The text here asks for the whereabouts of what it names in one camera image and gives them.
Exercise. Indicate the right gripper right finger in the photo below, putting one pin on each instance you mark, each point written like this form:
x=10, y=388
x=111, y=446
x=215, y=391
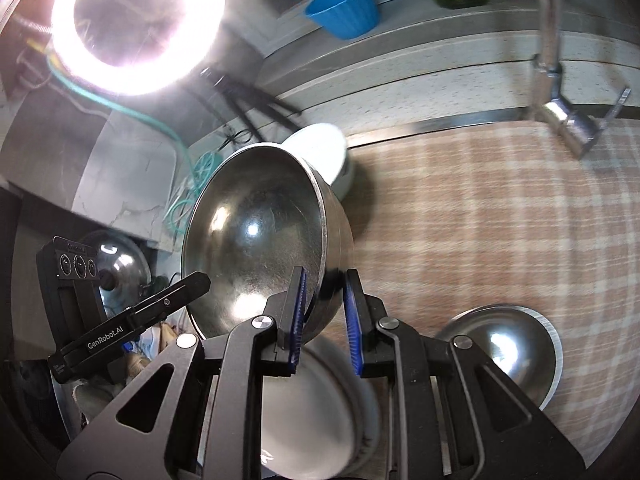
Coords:
x=371, y=352

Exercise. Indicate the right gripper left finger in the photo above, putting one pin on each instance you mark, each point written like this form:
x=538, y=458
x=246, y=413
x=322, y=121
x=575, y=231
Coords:
x=287, y=309

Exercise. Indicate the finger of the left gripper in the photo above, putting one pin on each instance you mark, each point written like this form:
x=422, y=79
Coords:
x=185, y=291

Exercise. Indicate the white floral plate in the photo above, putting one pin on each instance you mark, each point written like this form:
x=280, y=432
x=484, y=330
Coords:
x=323, y=422

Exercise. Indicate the large steel bowl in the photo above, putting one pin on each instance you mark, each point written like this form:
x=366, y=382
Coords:
x=264, y=213

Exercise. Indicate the small steel bowl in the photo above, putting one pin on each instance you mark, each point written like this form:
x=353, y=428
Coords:
x=522, y=342

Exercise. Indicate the light blue ceramic bowl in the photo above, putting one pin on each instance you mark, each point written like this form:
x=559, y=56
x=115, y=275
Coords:
x=323, y=146

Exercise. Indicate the left gloved hand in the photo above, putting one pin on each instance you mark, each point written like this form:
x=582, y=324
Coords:
x=153, y=341

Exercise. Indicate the steel pot lid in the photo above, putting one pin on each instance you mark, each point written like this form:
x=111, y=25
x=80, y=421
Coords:
x=123, y=271

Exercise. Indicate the teal round power strip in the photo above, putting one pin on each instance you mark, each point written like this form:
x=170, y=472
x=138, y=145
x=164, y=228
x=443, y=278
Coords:
x=204, y=168

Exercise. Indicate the plaid beige cloth mat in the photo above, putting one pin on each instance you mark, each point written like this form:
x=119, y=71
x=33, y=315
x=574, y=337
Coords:
x=504, y=214

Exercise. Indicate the black tripod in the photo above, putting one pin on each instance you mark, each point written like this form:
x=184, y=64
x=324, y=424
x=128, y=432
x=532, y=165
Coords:
x=235, y=92

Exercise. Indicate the chrome faucet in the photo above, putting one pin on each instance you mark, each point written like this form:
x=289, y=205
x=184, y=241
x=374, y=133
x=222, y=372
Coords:
x=578, y=131

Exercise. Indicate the blue plastic cup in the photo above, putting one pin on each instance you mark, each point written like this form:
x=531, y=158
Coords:
x=344, y=19

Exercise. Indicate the ring light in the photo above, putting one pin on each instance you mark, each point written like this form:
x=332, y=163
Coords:
x=133, y=47

